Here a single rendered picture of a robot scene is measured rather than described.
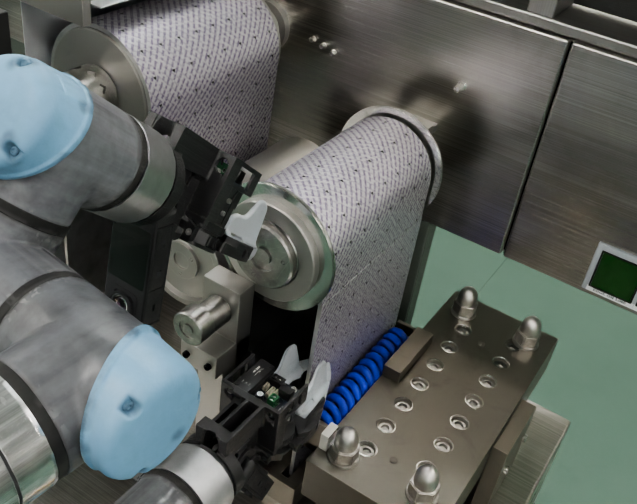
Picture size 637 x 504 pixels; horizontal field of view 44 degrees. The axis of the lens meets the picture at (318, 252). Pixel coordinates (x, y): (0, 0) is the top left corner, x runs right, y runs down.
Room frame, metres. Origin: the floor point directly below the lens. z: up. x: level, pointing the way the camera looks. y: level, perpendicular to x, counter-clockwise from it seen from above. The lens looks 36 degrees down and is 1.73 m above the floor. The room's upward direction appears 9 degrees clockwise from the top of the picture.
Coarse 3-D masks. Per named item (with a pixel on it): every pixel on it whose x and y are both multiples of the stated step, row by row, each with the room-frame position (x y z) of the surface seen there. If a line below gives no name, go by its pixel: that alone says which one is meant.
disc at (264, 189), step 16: (256, 192) 0.68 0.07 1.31; (272, 192) 0.67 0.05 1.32; (288, 192) 0.66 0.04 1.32; (304, 208) 0.65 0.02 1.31; (320, 224) 0.64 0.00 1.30; (320, 240) 0.64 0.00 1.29; (320, 256) 0.64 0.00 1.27; (320, 272) 0.64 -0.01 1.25; (320, 288) 0.64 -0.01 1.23; (272, 304) 0.66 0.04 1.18; (288, 304) 0.65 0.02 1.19; (304, 304) 0.64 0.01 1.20
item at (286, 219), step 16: (240, 208) 0.67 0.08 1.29; (272, 208) 0.66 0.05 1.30; (288, 208) 0.66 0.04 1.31; (288, 224) 0.65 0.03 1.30; (304, 224) 0.65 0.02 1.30; (304, 240) 0.64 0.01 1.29; (304, 256) 0.64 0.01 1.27; (240, 272) 0.67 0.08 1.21; (304, 272) 0.64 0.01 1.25; (256, 288) 0.66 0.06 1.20; (288, 288) 0.64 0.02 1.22; (304, 288) 0.63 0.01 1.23
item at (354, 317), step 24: (408, 240) 0.83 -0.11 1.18; (384, 264) 0.77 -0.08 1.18; (408, 264) 0.84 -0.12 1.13; (360, 288) 0.72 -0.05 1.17; (384, 288) 0.79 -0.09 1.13; (336, 312) 0.68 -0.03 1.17; (360, 312) 0.74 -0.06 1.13; (384, 312) 0.80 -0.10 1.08; (336, 336) 0.69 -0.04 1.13; (360, 336) 0.75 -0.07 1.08; (312, 360) 0.64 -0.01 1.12; (336, 360) 0.70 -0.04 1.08; (336, 384) 0.71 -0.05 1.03
